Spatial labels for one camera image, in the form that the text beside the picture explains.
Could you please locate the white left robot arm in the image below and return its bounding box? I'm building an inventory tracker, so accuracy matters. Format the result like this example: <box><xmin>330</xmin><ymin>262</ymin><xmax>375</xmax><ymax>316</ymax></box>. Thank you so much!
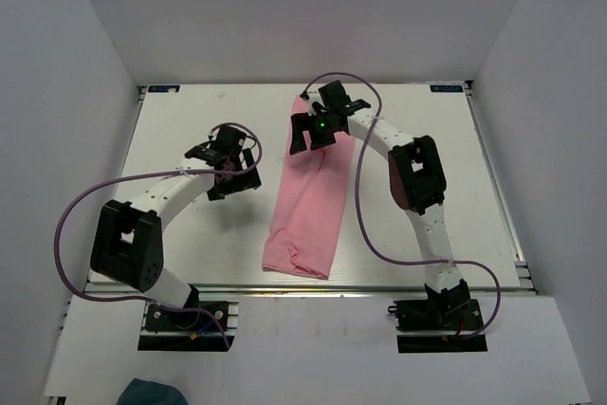
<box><xmin>90</xmin><ymin>122</ymin><xmax>262</xmax><ymax>328</ymax></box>

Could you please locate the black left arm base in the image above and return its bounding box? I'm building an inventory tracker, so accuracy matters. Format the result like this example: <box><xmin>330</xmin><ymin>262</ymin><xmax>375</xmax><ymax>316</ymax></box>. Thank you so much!
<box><xmin>138</xmin><ymin>298</ymin><xmax>239</xmax><ymax>353</ymax></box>

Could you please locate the pink t-shirt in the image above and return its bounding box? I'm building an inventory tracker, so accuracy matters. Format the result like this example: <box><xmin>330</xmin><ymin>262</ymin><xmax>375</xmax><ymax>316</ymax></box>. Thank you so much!
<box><xmin>261</xmin><ymin>94</ymin><xmax>357</xmax><ymax>281</ymax></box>

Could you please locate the left blue logo sticker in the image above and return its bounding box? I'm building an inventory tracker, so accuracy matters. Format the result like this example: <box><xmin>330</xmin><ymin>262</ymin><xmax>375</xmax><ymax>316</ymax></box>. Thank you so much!
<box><xmin>147</xmin><ymin>84</ymin><xmax>180</xmax><ymax>93</ymax></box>

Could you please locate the dark teal cloth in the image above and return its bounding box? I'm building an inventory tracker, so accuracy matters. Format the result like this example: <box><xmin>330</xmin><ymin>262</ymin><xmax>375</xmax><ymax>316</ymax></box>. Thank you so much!
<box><xmin>116</xmin><ymin>378</ymin><xmax>188</xmax><ymax>405</ymax></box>

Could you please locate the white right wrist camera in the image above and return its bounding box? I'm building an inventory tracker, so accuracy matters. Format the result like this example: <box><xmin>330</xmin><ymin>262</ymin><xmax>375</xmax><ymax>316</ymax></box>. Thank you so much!
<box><xmin>303</xmin><ymin>92</ymin><xmax>324</xmax><ymax>116</ymax></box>

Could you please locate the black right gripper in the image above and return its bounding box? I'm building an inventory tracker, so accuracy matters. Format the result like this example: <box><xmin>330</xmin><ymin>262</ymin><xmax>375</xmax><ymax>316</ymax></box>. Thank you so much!
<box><xmin>291</xmin><ymin>109</ymin><xmax>339</xmax><ymax>155</ymax></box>

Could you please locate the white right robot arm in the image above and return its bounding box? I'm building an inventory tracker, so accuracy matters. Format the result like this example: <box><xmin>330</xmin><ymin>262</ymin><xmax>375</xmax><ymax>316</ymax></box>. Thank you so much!
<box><xmin>289</xmin><ymin>81</ymin><xmax>470</xmax><ymax>328</ymax></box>

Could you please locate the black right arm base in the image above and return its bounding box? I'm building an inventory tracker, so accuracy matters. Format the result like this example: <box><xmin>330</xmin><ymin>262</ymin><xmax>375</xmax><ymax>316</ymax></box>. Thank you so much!
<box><xmin>387</xmin><ymin>281</ymin><xmax>487</xmax><ymax>354</ymax></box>

